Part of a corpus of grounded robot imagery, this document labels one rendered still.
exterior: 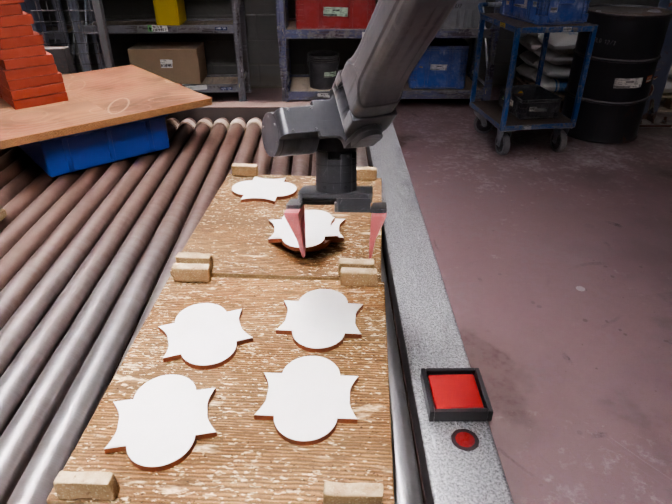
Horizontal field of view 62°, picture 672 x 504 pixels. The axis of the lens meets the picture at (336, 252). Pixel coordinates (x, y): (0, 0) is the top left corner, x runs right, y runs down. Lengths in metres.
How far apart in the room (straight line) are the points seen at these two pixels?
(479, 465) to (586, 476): 1.28
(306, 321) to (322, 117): 0.28
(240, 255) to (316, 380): 0.34
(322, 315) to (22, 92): 1.02
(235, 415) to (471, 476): 0.27
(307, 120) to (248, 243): 0.36
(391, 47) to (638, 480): 1.66
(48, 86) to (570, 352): 1.96
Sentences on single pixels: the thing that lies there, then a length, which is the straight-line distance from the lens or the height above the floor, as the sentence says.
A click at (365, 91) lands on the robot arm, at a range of 0.63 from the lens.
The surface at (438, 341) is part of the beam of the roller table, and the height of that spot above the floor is 0.91.
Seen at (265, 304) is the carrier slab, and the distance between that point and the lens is 0.85.
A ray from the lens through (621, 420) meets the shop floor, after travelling 2.16.
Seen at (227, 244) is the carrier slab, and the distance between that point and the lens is 1.01.
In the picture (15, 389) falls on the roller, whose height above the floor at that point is 0.91.
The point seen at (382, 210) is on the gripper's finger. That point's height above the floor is 1.10.
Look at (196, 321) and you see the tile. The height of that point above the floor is 0.94.
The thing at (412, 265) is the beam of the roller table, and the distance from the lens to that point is 0.98.
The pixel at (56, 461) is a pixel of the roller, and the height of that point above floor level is 0.91.
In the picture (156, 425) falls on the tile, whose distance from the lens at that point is 0.69.
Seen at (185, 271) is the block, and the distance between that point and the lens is 0.91.
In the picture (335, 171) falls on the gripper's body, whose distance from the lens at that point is 0.76.
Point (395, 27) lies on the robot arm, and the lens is 0.54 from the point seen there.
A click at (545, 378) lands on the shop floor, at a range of 2.21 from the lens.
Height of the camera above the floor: 1.44
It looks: 31 degrees down
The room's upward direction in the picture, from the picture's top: straight up
